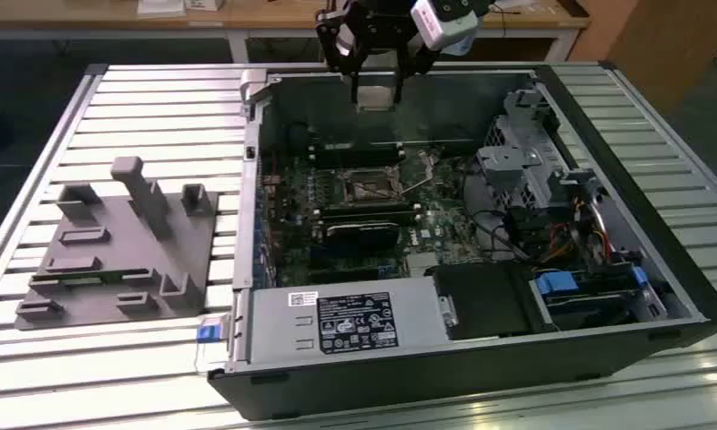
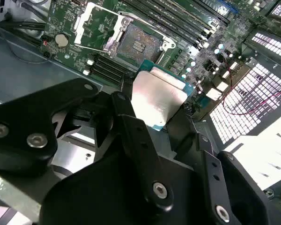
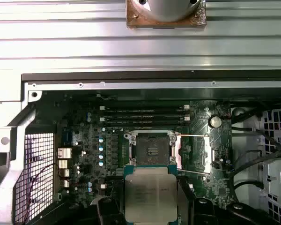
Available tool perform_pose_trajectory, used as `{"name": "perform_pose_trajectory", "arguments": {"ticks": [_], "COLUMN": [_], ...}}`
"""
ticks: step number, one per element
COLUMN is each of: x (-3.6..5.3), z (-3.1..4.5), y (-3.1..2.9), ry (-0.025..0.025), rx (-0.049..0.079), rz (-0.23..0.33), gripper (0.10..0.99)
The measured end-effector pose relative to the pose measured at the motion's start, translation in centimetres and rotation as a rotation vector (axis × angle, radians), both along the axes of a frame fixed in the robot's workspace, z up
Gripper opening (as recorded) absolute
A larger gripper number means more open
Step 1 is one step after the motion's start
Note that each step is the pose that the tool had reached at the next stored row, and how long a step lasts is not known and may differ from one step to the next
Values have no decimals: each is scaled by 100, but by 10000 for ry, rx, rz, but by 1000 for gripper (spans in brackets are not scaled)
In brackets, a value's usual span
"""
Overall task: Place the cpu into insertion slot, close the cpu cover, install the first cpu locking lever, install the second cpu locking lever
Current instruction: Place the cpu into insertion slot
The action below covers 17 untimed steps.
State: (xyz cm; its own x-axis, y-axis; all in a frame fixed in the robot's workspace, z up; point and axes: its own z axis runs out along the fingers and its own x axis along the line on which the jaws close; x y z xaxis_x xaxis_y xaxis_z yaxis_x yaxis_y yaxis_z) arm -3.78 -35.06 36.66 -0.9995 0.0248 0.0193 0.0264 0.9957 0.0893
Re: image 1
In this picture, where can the grey metal drive cage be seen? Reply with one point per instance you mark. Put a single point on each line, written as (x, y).
(508, 165)

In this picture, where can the silver chipset heatsink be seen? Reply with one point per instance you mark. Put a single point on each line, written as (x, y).
(423, 263)

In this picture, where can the black graphics card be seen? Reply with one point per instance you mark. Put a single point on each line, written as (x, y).
(359, 239)

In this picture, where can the green RAM stick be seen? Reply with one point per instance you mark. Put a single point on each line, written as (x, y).
(80, 279)

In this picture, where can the black PC case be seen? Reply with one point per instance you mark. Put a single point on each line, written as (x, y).
(395, 389)

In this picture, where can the blue case release latch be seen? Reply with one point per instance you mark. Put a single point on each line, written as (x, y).
(211, 333)

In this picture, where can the white cardboard box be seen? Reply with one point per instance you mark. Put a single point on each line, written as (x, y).
(161, 9)

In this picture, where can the black RAM slot bank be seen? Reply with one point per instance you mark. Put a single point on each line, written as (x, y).
(359, 154)
(364, 212)

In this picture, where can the green motherboard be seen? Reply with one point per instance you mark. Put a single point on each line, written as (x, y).
(448, 215)

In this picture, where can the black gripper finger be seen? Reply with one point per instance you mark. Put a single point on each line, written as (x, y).
(338, 45)
(419, 56)

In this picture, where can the blue plastic latch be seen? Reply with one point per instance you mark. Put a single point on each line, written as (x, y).
(639, 277)

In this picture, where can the silver CPU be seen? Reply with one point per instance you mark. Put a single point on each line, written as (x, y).
(375, 99)

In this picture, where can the CPU socket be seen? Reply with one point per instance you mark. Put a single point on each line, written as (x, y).
(371, 188)

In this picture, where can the grey parts rack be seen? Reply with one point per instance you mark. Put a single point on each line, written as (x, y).
(125, 251)

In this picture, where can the grey power supply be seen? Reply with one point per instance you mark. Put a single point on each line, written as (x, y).
(275, 322)

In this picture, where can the blue disk carrier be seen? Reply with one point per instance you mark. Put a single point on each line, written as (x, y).
(551, 284)

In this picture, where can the wooden cabinet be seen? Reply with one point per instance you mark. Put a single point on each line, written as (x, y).
(663, 45)

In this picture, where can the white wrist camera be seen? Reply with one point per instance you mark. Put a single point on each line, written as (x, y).
(431, 22)

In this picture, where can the wooden desk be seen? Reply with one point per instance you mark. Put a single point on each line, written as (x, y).
(96, 20)

